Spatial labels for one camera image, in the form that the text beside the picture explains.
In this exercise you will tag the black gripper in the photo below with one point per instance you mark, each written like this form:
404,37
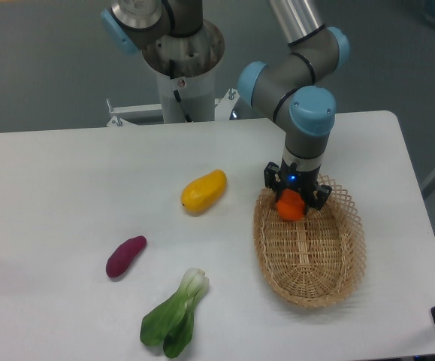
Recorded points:
300,176

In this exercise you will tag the orange fruit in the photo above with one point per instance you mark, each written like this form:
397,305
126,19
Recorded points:
290,206

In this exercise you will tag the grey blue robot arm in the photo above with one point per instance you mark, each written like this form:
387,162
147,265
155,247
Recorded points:
183,50

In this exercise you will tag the woven wicker basket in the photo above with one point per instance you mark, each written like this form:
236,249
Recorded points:
317,261

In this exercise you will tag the yellow mango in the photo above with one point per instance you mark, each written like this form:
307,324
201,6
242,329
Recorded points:
202,193

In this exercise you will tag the green bok choy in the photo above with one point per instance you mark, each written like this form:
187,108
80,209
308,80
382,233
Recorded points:
171,323

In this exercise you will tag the purple sweet potato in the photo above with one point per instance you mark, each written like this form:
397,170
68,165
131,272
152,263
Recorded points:
123,256

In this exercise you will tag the white metal base frame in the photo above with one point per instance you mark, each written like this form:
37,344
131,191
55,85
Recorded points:
230,107

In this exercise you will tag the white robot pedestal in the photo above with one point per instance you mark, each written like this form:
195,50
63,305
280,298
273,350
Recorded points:
187,99

